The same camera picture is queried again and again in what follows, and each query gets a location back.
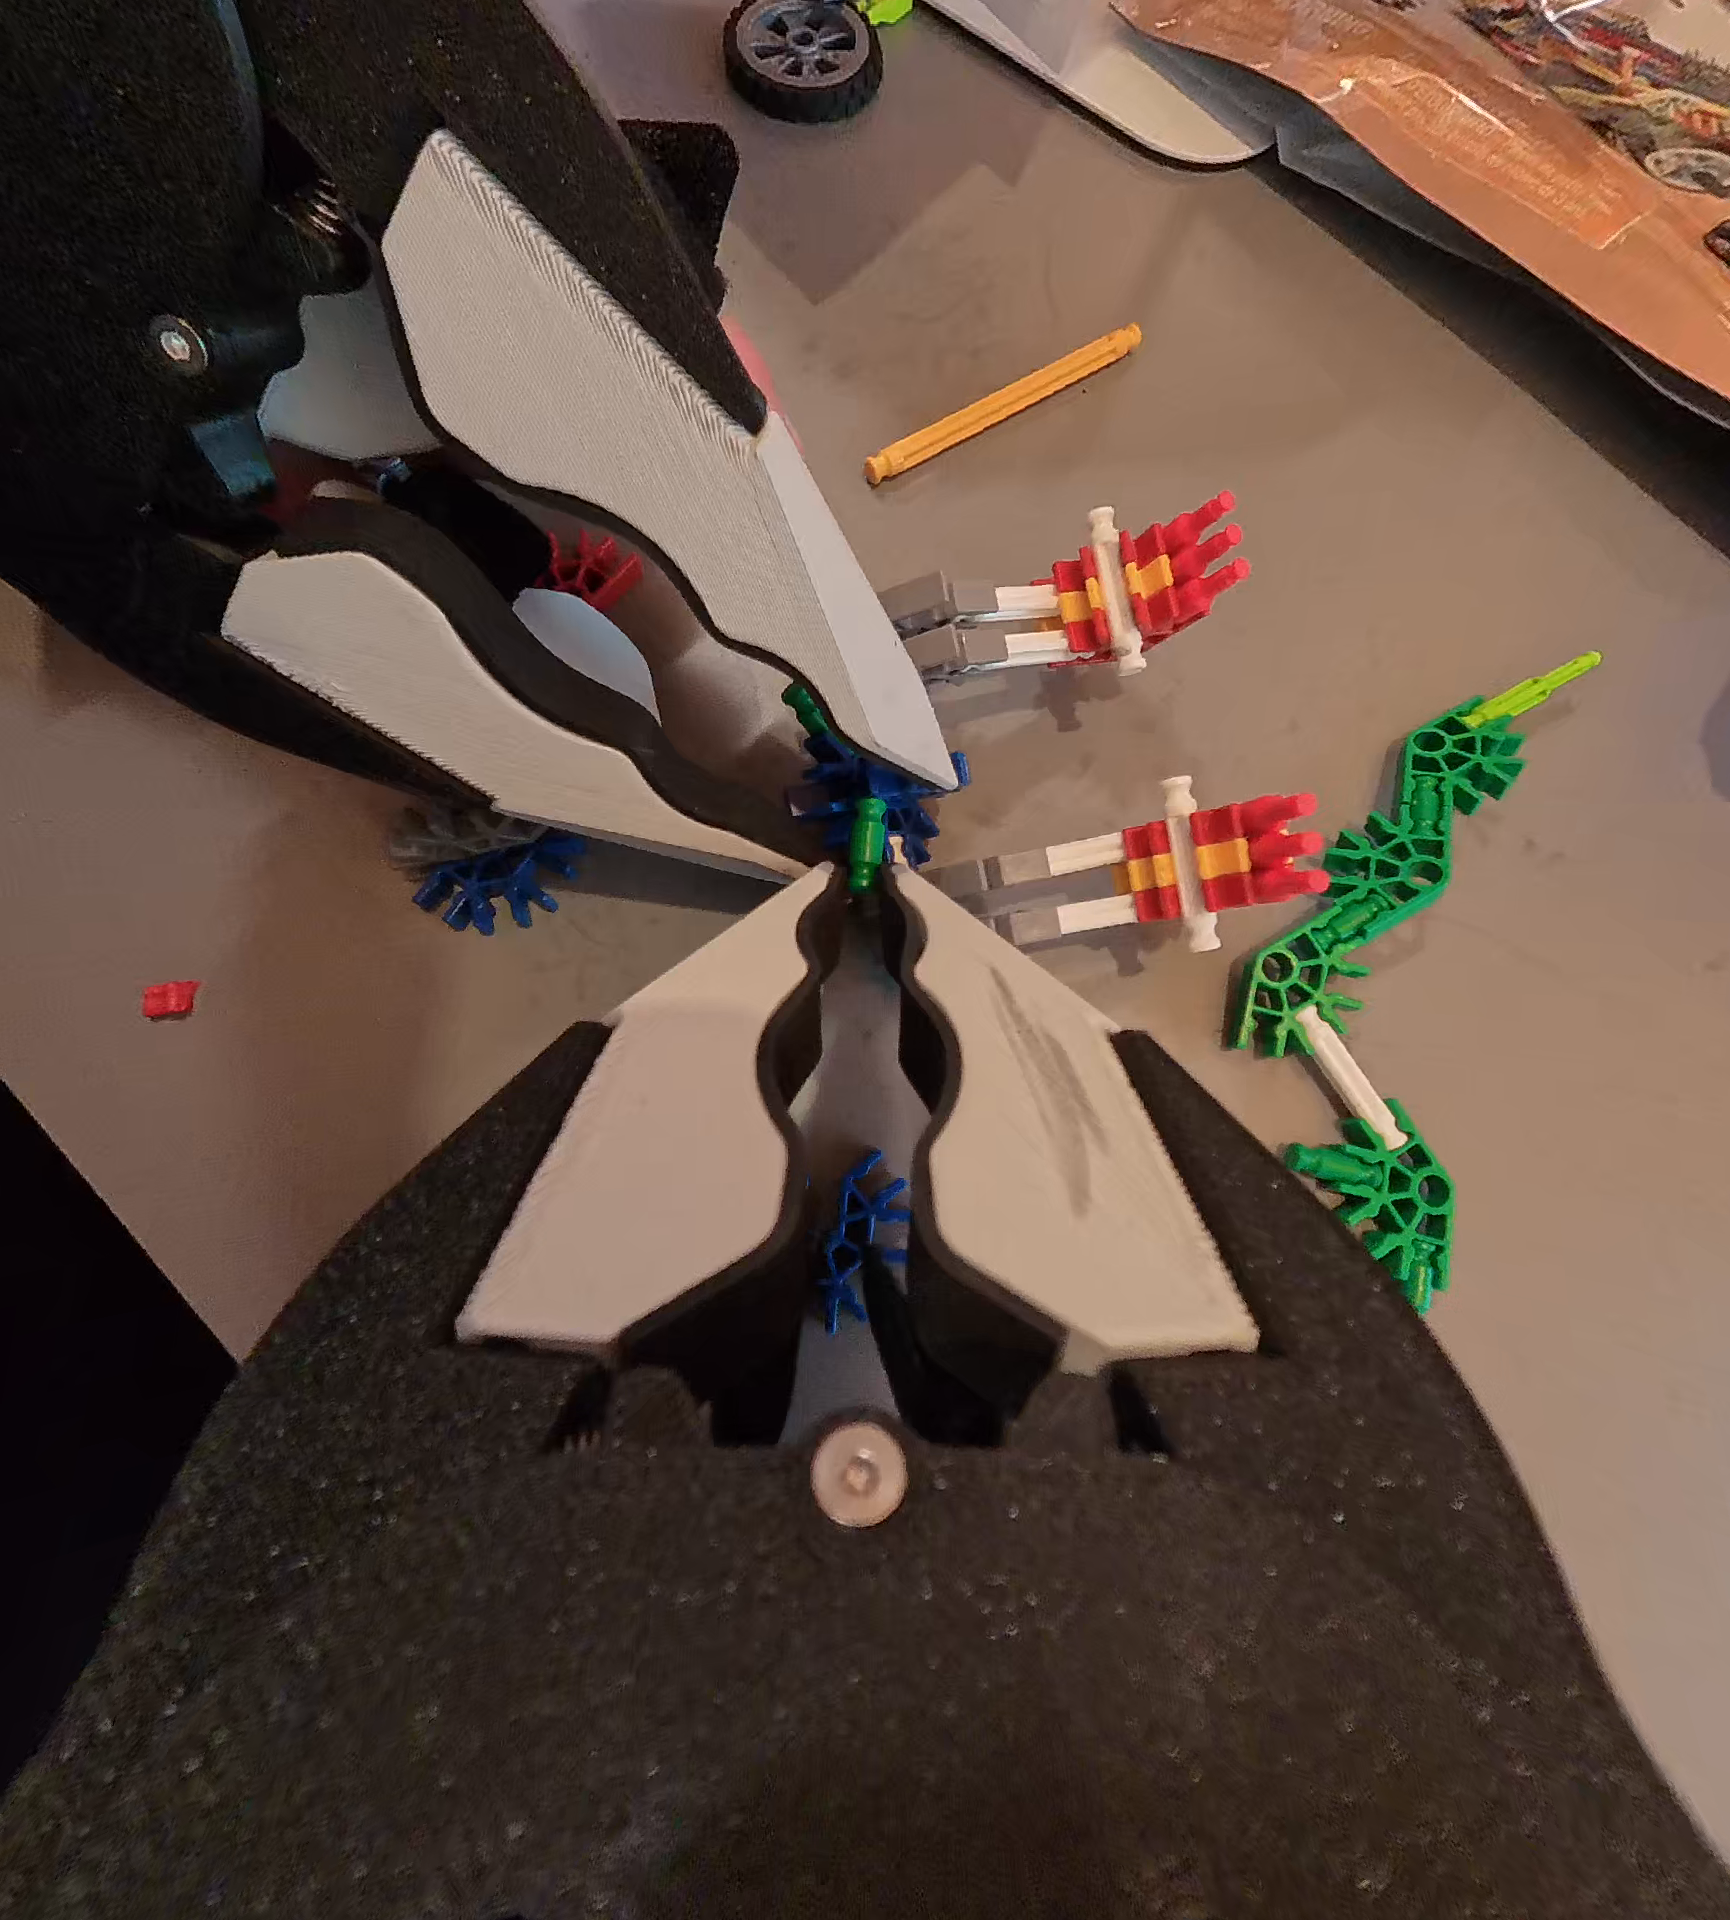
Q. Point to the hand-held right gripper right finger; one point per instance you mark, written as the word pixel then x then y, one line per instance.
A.
pixel 1074 1184

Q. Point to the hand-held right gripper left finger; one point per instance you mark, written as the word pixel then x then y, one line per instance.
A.
pixel 640 1184

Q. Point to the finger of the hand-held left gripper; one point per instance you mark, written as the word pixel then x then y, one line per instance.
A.
pixel 624 420
pixel 415 674

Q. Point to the green short rod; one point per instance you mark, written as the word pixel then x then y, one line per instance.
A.
pixel 869 842
pixel 803 704

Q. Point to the multicoloured construction toy model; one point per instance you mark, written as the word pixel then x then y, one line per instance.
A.
pixel 1181 578

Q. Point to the person's left hand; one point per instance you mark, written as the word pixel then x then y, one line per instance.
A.
pixel 745 353

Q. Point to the red fan connector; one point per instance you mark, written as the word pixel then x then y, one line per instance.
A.
pixel 588 571

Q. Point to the blue snowflake connector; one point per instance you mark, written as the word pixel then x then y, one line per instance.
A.
pixel 858 1231

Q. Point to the blue and grey snowflake connectors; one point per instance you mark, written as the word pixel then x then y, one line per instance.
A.
pixel 490 884

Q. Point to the long yellow rod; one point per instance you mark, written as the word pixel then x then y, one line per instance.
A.
pixel 1000 404

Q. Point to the small red clip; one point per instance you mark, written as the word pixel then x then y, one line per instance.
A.
pixel 170 998

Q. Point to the black toy wheel assembly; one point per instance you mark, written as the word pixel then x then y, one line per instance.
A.
pixel 804 53

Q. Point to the white desk stand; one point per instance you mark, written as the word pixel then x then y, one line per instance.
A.
pixel 1104 91

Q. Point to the person's dark pants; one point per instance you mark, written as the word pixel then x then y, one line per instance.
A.
pixel 24 1424

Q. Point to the orange toy package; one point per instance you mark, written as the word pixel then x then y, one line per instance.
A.
pixel 1480 165

